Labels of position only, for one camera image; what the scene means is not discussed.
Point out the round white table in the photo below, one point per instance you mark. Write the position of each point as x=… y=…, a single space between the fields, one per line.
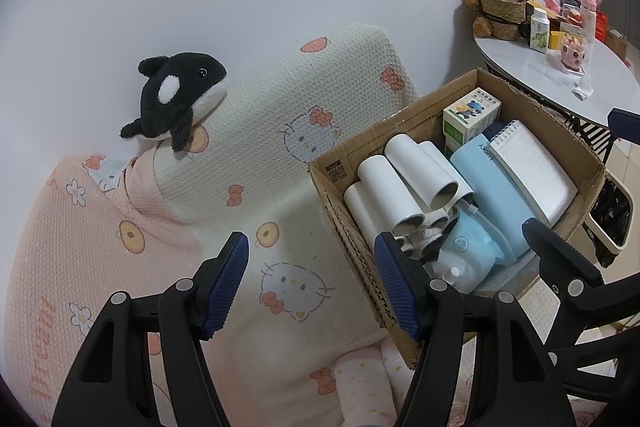
x=525 y=62

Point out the blue white tissue pack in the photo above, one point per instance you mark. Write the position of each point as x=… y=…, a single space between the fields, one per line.
x=470 y=247

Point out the white green bottle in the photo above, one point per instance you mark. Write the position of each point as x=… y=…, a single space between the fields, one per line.
x=539 y=32

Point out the stack of white rolls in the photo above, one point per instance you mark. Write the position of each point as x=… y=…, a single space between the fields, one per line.
x=440 y=167

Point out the red orange box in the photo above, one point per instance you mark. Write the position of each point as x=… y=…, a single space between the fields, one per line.
x=601 y=24

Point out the black white orca plush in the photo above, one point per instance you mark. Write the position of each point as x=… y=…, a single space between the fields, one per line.
x=175 y=97

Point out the pink cream cat print blanket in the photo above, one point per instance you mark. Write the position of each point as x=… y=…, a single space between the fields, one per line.
x=325 y=72

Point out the white spiral notepad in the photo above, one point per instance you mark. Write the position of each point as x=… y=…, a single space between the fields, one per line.
x=535 y=172

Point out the plain green white box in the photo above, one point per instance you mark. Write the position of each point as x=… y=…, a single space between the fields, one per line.
x=455 y=144

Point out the white bin black bag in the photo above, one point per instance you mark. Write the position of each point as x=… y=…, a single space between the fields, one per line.
x=610 y=217

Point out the pink toy figure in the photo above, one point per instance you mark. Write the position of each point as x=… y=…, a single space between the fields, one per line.
x=572 y=54

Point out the pink bottle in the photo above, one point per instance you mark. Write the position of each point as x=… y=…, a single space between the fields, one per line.
x=590 y=14

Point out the woven straw basket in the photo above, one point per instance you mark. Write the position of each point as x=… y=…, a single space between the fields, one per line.
x=502 y=19

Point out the brown cardboard box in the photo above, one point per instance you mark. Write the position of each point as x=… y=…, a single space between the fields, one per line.
x=400 y=127

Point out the green white cartoon box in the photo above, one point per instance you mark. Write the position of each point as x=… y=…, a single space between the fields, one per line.
x=472 y=112

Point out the light blue case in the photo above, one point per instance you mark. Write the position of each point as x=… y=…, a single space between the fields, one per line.
x=490 y=187

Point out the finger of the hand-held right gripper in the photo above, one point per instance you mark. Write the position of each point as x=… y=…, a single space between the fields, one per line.
x=565 y=257
x=627 y=126

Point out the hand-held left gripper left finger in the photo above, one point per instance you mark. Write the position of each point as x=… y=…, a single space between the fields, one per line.
x=227 y=287

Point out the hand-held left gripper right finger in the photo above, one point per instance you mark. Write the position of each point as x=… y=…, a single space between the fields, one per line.
x=397 y=287

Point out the small yellow box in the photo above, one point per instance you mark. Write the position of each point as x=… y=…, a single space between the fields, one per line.
x=554 y=41

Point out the pink white dotted pillow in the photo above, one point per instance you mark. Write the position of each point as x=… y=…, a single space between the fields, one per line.
x=360 y=382

